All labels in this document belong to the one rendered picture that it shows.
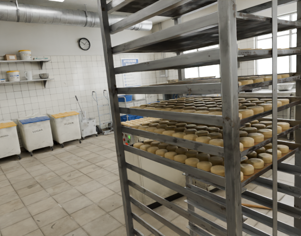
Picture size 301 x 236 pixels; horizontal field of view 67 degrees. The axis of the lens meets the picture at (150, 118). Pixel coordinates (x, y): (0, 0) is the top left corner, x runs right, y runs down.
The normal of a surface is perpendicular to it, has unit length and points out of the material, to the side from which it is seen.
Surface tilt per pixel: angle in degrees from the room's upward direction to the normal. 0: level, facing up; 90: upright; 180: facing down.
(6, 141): 92
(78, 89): 90
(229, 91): 90
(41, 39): 90
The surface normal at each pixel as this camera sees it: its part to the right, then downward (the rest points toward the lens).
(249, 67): -0.75, 0.18
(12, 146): 0.68, 0.11
